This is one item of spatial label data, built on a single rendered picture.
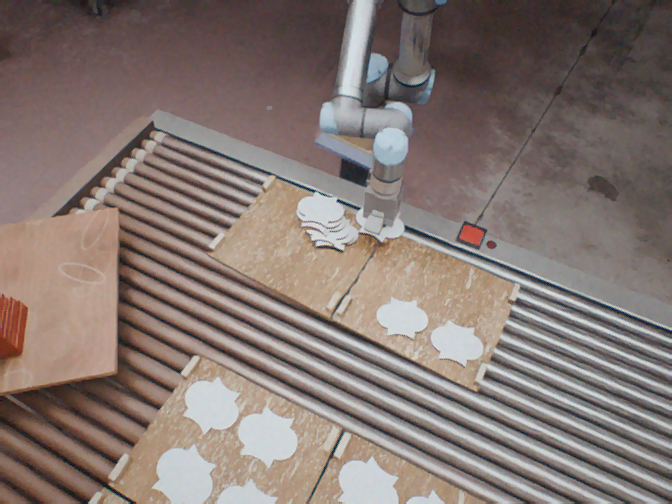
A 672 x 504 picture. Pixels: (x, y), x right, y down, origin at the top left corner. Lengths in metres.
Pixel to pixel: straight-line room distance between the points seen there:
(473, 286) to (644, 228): 1.87
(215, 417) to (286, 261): 0.47
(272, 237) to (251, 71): 2.32
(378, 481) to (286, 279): 0.58
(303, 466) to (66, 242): 0.86
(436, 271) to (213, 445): 0.75
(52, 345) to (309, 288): 0.65
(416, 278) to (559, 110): 2.44
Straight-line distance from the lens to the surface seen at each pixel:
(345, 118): 1.28
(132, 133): 1.95
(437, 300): 1.47
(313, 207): 1.53
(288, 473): 1.28
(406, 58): 1.63
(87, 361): 1.36
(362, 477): 1.26
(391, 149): 1.17
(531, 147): 3.41
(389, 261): 1.51
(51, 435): 1.46
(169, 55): 4.02
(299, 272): 1.48
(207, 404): 1.33
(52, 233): 1.61
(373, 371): 1.37
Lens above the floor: 2.18
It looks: 54 degrees down
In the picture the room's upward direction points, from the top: 2 degrees clockwise
